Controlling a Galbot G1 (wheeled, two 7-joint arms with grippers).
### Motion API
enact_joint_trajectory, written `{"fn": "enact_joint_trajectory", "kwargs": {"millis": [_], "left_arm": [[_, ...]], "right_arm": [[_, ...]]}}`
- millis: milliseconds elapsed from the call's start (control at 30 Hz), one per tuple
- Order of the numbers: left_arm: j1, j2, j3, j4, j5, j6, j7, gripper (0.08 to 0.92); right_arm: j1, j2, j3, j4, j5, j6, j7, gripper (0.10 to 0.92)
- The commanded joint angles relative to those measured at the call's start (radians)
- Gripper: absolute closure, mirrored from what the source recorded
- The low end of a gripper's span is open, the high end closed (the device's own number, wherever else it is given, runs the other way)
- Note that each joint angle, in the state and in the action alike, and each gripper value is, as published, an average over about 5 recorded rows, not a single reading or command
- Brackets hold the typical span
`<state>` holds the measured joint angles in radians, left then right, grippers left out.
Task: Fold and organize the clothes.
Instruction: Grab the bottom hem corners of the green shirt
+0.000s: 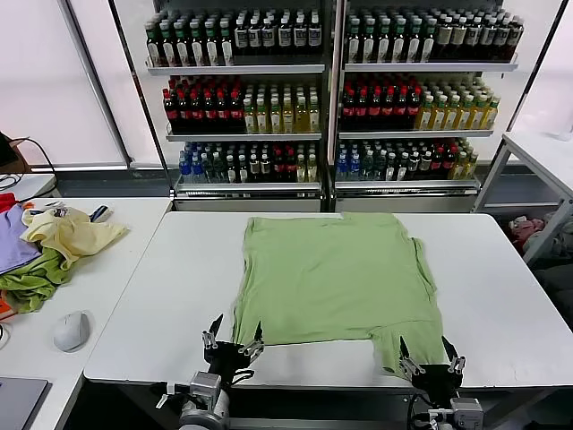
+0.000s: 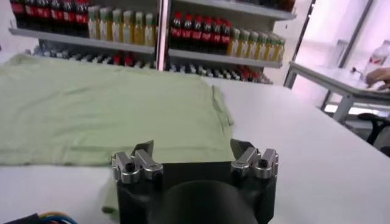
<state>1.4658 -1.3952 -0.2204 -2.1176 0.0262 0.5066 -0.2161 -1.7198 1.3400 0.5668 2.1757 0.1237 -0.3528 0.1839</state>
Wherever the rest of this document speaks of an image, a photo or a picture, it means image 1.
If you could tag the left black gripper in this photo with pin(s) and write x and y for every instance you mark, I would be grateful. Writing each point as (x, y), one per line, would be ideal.
(226, 358)

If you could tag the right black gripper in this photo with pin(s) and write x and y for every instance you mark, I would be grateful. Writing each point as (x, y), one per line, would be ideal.
(436, 380)

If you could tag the light green T-shirt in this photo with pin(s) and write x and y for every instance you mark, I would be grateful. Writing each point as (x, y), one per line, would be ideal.
(336, 277)

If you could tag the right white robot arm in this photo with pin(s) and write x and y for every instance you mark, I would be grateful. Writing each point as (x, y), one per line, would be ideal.
(465, 423)

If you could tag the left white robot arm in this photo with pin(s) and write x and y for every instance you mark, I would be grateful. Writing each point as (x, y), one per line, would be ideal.
(201, 416)

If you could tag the grey garment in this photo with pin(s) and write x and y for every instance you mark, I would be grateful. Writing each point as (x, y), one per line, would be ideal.
(532, 246)

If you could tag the white computer mouse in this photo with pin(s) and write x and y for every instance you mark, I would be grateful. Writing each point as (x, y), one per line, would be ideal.
(70, 331)

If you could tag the pink garment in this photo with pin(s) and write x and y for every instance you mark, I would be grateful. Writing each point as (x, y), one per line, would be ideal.
(521, 224)

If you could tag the small dark drink bottle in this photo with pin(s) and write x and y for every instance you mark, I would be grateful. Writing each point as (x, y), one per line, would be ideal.
(426, 165)
(403, 166)
(254, 168)
(266, 168)
(243, 169)
(414, 165)
(231, 169)
(391, 166)

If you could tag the small clear green bottle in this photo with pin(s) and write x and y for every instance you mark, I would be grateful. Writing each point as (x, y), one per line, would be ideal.
(367, 166)
(379, 166)
(219, 169)
(207, 169)

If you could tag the small blue water bottle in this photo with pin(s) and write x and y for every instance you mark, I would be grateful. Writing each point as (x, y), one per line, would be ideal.
(354, 166)
(342, 166)
(196, 169)
(184, 169)

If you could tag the small red cap cola bottle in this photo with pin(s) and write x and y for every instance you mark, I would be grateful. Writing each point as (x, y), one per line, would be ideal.
(279, 168)
(437, 165)
(290, 168)
(448, 165)

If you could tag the small yellow juice bottle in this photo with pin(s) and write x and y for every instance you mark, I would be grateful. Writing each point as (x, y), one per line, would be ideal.
(301, 169)
(312, 169)
(458, 168)
(470, 166)

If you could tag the blue white striped cloth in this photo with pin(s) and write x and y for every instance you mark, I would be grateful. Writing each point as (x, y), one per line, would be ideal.
(99, 212)

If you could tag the pale yellow garment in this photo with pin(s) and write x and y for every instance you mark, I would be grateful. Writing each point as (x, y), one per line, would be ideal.
(76, 235)

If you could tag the moss green garment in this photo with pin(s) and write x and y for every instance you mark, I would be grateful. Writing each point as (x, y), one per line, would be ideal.
(31, 282)

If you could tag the white printed fabric piece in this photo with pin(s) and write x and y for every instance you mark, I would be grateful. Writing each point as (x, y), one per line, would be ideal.
(58, 210)

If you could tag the grey laptop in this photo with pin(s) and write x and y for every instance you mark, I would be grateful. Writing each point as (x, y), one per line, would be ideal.
(20, 403)

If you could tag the purple garment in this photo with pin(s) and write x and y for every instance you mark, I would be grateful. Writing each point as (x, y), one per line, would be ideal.
(13, 242)

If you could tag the red garment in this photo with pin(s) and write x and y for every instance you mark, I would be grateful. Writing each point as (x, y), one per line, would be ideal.
(5, 201)

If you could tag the drink display shelf unit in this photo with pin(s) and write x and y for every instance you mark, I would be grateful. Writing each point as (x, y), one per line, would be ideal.
(425, 67)
(242, 69)

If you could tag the brown cardboard box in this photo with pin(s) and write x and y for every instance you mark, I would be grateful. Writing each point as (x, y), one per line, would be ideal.
(20, 157)

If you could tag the green cap tea bottle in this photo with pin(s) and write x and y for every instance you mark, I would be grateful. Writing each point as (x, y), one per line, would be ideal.
(414, 45)
(211, 47)
(168, 47)
(383, 45)
(399, 45)
(153, 47)
(429, 45)
(182, 47)
(227, 47)
(353, 45)
(197, 47)
(368, 45)

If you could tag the dark bottle white label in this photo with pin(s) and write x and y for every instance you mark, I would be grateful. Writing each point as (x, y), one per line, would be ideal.
(314, 36)
(242, 38)
(254, 38)
(268, 38)
(285, 36)
(472, 38)
(488, 38)
(300, 36)
(516, 36)
(502, 36)

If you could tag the beige label drink bottle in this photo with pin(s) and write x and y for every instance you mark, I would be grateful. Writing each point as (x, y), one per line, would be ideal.
(458, 38)
(443, 38)

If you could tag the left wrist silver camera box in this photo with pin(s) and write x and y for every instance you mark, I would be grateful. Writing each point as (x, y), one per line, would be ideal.
(206, 385)

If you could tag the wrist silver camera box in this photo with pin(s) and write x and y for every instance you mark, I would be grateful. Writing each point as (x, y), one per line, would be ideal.
(206, 385)
(466, 410)

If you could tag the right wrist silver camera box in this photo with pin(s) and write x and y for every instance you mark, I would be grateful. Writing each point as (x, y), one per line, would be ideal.
(466, 410)

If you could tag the white metal frame table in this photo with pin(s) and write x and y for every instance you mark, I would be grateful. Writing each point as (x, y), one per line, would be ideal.
(541, 150)

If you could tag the black window frame bar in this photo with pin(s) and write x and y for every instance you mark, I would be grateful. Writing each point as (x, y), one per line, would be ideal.
(133, 71)
(538, 67)

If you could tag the grey window frame bar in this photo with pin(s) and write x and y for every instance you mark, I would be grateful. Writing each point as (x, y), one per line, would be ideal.
(97, 85)

